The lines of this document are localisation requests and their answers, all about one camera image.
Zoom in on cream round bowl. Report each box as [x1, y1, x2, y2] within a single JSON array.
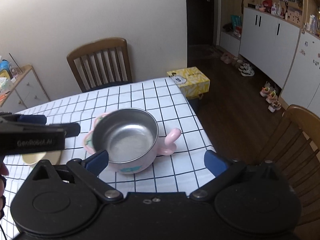
[[22, 151, 62, 168]]

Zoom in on pink steel-lined kids bowl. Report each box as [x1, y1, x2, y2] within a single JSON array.
[[83, 108, 181, 174]]

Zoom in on person's left hand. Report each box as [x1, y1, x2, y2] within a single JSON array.
[[0, 163, 9, 218]]

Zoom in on wooden chair far side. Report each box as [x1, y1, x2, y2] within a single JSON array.
[[67, 37, 133, 93]]

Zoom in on wooden chair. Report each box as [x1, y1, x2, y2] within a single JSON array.
[[255, 105, 319, 226], [67, 37, 133, 93]]

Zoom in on wooden chair right side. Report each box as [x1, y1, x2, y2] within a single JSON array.
[[255, 105, 319, 226]]

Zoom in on yellow tissue box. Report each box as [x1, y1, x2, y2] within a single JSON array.
[[167, 67, 210, 99]]

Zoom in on colourful kids sneakers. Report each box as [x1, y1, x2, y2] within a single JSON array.
[[260, 82, 281, 113]]

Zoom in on pair of white sneakers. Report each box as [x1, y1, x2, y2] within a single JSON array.
[[239, 63, 254, 77]]

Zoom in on white wall cupboard unit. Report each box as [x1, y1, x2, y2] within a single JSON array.
[[220, 0, 319, 113]]

